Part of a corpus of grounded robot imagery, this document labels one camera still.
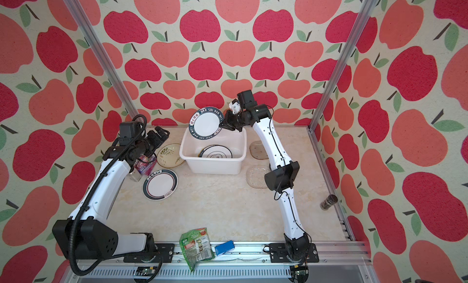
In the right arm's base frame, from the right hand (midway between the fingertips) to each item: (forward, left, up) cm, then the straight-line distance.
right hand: (220, 127), depth 83 cm
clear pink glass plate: (-8, -19, -29) cm, 35 cm away
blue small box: (-44, -6, -27) cm, 52 cm away
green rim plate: (+4, +8, -2) cm, 9 cm away
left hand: (-9, +23, -1) cm, 25 cm away
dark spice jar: (-22, -52, -19) cm, 59 cm away
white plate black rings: (+5, +5, -25) cm, 26 cm away
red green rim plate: (-18, +31, -27) cm, 45 cm away
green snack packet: (-44, +5, -26) cm, 52 cm away
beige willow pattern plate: (+1, +34, -27) cm, 43 cm away
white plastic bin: (+10, -6, -21) cm, 24 cm away
